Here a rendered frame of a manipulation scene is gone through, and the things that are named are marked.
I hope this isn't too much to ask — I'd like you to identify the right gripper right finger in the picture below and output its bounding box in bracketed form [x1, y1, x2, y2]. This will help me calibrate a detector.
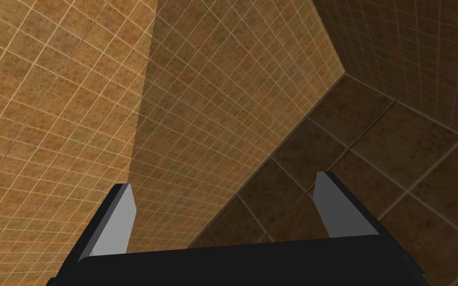
[312, 171, 381, 239]

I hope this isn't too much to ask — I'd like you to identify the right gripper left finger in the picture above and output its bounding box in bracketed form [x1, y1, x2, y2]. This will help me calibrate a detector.
[77, 183, 137, 263]

